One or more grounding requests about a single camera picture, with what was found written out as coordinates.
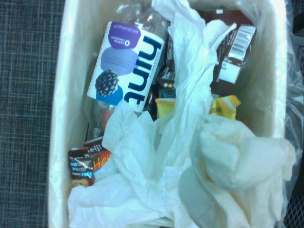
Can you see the small dark brown wrapper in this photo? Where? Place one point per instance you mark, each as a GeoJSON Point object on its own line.
{"type": "Point", "coordinates": [166, 78]}

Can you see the white plastic trash bin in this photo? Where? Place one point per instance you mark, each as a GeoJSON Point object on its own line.
{"type": "Point", "coordinates": [261, 95]}

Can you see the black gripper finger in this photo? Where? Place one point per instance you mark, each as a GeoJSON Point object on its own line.
{"type": "Point", "coordinates": [196, 197]}

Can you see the white trash bin with liner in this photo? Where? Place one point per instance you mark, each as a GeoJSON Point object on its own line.
{"type": "Point", "coordinates": [294, 95]}

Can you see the hint bottle purple label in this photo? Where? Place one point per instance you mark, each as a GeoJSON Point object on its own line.
{"type": "Point", "coordinates": [123, 64]}

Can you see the large crumpled white paper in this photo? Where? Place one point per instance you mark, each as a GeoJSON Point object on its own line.
{"type": "Point", "coordinates": [142, 166]}

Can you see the brown barcode snack wrapper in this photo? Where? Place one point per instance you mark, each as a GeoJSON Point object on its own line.
{"type": "Point", "coordinates": [237, 59]}

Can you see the Meiji Hello Panda box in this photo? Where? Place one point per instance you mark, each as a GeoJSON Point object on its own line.
{"type": "Point", "coordinates": [83, 166]}

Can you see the yellow snack wrapper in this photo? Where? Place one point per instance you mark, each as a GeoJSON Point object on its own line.
{"type": "Point", "coordinates": [165, 107]}
{"type": "Point", "coordinates": [225, 107]}

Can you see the white tissue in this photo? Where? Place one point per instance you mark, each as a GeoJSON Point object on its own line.
{"type": "Point", "coordinates": [242, 154]}

